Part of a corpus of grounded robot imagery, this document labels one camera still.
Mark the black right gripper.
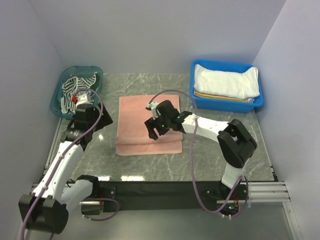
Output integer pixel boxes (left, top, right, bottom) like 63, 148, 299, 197
144, 113, 171, 142

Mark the green white striped towel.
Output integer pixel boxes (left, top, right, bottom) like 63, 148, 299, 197
57, 72, 99, 114

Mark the pink terry towel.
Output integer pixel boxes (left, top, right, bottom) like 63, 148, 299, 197
115, 95, 183, 156

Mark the white terry towel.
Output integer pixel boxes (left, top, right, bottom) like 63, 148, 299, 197
193, 64, 260, 99

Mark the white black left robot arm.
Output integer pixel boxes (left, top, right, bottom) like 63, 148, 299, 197
18, 103, 113, 239

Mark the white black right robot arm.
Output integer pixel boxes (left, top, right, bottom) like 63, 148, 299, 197
144, 100, 258, 200

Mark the yellow white striped towel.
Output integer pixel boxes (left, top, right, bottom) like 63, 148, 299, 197
193, 91, 254, 103

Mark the teal plastic laundry basket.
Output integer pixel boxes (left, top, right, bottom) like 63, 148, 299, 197
50, 65, 104, 120

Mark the blue plastic bin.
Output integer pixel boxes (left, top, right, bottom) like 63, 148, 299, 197
189, 58, 265, 114

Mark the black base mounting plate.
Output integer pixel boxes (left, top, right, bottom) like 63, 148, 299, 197
85, 181, 231, 211

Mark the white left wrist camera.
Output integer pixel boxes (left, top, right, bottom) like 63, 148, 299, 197
71, 92, 94, 110

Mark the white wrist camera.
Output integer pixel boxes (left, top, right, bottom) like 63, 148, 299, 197
71, 92, 94, 110
146, 101, 161, 120

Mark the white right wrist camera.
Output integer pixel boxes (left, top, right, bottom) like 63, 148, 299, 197
146, 101, 161, 120

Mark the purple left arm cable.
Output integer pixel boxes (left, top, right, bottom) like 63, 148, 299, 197
19, 87, 121, 240

